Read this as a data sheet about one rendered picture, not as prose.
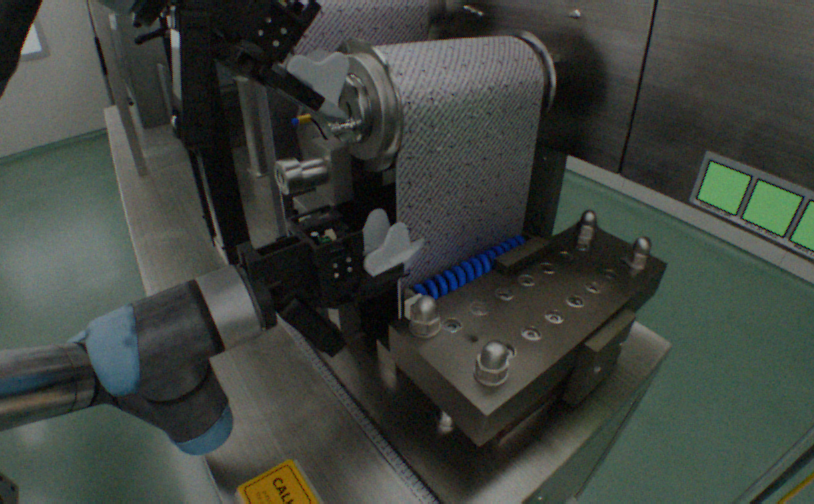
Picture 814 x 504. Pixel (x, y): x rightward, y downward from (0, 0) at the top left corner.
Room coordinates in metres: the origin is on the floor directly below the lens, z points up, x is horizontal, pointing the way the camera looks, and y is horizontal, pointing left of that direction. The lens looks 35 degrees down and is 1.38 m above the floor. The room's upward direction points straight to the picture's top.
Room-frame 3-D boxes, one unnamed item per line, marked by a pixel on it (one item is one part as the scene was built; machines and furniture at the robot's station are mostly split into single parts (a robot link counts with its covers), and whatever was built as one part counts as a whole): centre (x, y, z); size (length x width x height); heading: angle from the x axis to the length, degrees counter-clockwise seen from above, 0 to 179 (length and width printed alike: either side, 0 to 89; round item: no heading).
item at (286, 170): (0.44, 0.13, 1.18); 0.04 x 0.02 x 0.04; 37
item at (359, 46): (0.46, 0.05, 1.25); 0.15 x 0.01 x 0.15; 37
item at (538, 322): (0.41, -0.19, 1.00); 0.40 x 0.16 x 0.06; 127
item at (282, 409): (1.23, 0.59, 0.88); 2.52 x 0.66 x 0.04; 37
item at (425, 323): (0.35, -0.02, 1.05); 0.04 x 0.04 x 0.04
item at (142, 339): (0.25, 0.23, 1.11); 0.11 x 0.08 x 0.09; 127
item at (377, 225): (0.42, 0.03, 1.11); 0.09 x 0.03 x 0.06; 128
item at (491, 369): (0.28, -0.09, 1.05); 0.04 x 0.04 x 0.04
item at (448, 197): (0.49, -0.08, 1.11); 0.23 x 0.01 x 0.18; 127
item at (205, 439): (0.25, 0.25, 1.01); 0.11 x 0.08 x 0.11; 73
